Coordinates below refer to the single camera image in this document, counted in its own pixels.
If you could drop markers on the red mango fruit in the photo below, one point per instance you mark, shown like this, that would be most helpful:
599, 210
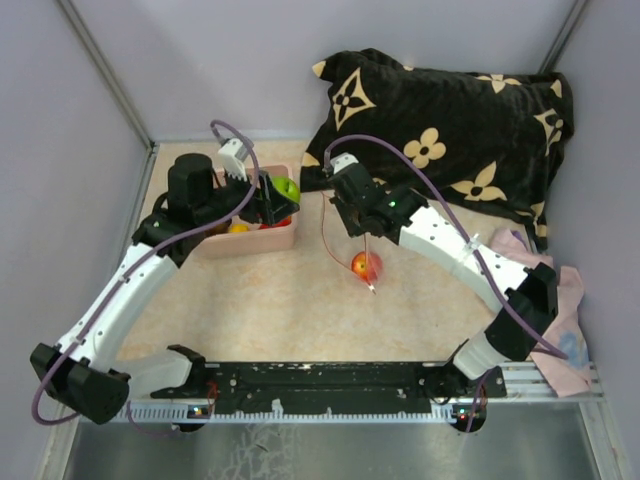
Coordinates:
283, 223

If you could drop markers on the light green apple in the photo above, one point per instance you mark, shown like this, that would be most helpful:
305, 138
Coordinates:
287, 187

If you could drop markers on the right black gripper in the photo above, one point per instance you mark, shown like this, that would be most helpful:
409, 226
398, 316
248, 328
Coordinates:
340, 203

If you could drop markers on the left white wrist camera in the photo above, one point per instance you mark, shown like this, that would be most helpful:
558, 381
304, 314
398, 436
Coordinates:
232, 156

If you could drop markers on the yellow lemon fruit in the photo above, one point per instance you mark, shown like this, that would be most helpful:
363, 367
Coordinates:
239, 228

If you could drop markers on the clear zip top bag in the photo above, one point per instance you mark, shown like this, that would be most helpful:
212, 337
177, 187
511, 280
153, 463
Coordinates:
340, 247

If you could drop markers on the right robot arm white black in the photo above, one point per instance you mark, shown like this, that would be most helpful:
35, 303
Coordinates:
524, 299

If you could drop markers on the pink plastic bin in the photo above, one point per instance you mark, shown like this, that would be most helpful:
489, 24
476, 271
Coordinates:
226, 245

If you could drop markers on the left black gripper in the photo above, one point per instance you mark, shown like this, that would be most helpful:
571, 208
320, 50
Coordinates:
266, 204

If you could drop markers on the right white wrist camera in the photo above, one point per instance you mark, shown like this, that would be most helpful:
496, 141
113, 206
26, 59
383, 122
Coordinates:
339, 163

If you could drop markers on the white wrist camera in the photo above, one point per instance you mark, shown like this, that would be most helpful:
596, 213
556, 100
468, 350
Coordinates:
339, 163
232, 156

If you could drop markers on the black floral blanket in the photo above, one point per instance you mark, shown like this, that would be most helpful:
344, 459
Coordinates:
491, 143

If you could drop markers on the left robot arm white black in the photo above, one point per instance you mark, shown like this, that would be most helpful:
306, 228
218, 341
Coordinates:
80, 370

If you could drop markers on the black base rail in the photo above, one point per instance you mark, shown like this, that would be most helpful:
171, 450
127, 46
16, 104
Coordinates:
318, 388

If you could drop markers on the red apple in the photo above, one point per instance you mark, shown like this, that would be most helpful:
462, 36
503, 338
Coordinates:
368, 266

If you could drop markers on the pink cloth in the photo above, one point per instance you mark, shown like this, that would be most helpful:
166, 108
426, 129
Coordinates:
566, 377

